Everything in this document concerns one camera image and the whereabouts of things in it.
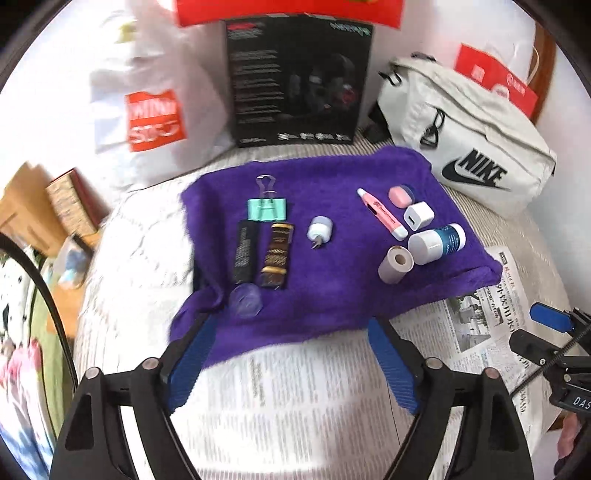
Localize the pale blue packet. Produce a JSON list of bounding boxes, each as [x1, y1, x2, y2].
[[55, 235, 90, 289]]

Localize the red gift bag gold print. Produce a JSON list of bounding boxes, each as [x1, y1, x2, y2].
[[175, 0, 404, 29]]

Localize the brown patterned box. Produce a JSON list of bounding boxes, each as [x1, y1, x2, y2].
[[45, 169, 112, 236]]

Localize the white and blue bottle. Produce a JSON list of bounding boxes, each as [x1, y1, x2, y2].
[[407, 223, 467, 266]]

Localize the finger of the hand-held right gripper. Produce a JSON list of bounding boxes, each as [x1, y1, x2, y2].
[[529, 301, 578, 334], [509, 329, 561, 367]]

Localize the pink highlighter pen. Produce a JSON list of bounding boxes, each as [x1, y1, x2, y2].
[[356, 188, 409, 241]]

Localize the brown wooden headboard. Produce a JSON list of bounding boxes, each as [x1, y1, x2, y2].
[[531, 18, 557, 125]]

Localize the black headphone box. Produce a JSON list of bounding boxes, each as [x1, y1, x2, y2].
[[225, 14, 374, 148]]

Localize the white plastic shopping bag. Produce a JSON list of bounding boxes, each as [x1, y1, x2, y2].
[[88, 0, 236, 190]]

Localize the pink and blue eraser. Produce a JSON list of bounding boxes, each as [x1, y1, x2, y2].
[[388, 185, 415, 208]]

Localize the purple towel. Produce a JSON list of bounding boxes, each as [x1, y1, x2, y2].
[[168, 145, 503, 370]]

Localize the white roll of tape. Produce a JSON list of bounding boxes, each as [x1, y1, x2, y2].
[[378, 244, 413, 284]]

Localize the red paper bag white handles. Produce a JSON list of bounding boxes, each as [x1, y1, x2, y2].
[[454, 34, 541, 124]]

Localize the grey waist bag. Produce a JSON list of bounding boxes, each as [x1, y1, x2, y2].
[[365, 53, 558, 220]]

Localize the green binder clip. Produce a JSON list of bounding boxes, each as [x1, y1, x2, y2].
[[247, 174, 288, 224]]

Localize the newspaper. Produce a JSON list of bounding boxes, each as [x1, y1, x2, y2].
[[171, 247, 573, 480]]

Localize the light wooden furniture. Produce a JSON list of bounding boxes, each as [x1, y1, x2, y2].
[[0, 161, 68, 257]]

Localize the small white cylindrical gadget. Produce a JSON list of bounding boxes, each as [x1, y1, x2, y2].
[[307, 216, 334, 250]]

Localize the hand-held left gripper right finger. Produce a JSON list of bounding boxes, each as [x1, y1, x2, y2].
[[367, 316, 536, 480]]

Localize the black rectangular device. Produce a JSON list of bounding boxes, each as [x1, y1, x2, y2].
[[232, 220, 260, 286]]

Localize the white charger cube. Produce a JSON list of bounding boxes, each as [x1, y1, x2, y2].
[[404, 200, 435, 232]]

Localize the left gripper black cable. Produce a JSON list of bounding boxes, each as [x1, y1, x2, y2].
[[0, 233, 81, 384]]

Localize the person's right hand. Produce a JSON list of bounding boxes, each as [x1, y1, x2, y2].
[[556, 411, 589, 460]]

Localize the white floral cloth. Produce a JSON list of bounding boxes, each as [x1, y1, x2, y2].
[[0, 249, 33, 333]]

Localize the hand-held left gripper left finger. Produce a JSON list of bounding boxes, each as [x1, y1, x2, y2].
[[50, 314, 220, 480]]

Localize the green cloth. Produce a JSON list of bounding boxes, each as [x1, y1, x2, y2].
[[23, 258, 65, 430]]

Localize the black and gold box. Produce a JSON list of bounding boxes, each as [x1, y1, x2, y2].
[[259, 222, 295, 291]]

